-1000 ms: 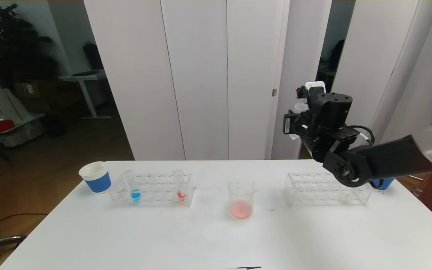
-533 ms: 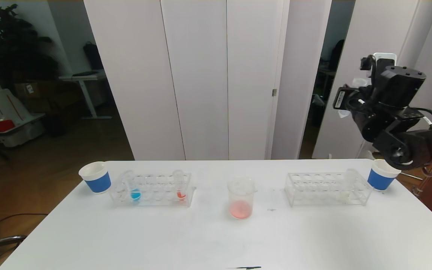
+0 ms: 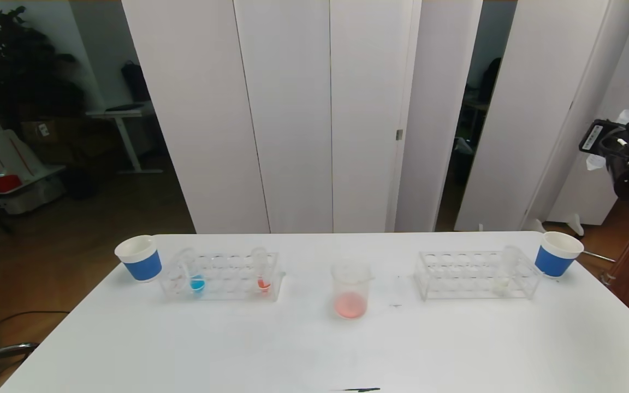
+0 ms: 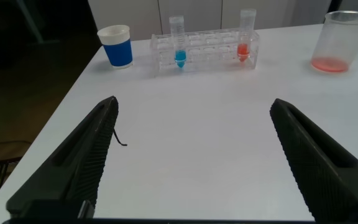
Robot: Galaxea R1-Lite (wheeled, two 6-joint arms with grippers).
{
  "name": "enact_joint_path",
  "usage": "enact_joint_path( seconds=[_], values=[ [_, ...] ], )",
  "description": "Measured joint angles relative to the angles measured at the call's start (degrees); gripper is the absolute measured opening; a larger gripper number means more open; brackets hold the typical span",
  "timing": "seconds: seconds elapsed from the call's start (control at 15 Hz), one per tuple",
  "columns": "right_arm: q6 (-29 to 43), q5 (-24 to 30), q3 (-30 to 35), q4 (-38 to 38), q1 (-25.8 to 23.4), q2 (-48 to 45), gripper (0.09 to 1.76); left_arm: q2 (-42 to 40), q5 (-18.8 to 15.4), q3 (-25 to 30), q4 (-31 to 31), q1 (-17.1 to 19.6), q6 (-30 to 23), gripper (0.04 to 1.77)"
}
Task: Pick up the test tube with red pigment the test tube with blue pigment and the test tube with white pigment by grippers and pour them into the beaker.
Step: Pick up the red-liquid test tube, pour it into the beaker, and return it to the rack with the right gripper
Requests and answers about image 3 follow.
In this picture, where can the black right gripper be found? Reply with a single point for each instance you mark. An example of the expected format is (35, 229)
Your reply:
(593, 137)

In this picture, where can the blue pigment test tube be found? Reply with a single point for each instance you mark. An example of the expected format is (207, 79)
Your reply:
(198, 285)

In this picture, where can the clear acrylic test tube rack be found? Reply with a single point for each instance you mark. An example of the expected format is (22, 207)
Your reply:
(470, 275)
(227, 273)

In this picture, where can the clear glass beaker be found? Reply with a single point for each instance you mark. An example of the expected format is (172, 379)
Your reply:
(350, 305)

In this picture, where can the white folding partition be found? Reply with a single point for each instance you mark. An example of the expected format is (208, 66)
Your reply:
(282, 109)
(538, 109)

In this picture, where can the white partition foot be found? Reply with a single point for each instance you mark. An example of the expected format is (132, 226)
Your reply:
(574, 225)

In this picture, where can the blue white paper cup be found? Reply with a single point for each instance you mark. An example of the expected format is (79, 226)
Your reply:
(553, 263)
(144, 267)

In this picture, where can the white angled partition panel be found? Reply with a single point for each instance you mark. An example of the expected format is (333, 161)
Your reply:
(434, 109)

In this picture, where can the black bag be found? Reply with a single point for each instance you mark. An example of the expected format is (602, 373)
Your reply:
(137, 84)

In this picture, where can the white background desk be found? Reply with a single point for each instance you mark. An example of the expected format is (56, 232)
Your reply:
(123, 114)

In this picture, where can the cardboard box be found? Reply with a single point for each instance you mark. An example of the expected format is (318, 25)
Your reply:
(47, 132)

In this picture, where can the white machine base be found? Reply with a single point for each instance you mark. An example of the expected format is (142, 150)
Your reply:
(19, 164)

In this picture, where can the dark potted plant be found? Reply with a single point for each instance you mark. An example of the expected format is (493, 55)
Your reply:
(19, 71)

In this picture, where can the metal chair frame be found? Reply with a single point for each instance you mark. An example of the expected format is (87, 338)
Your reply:
(3, 352)

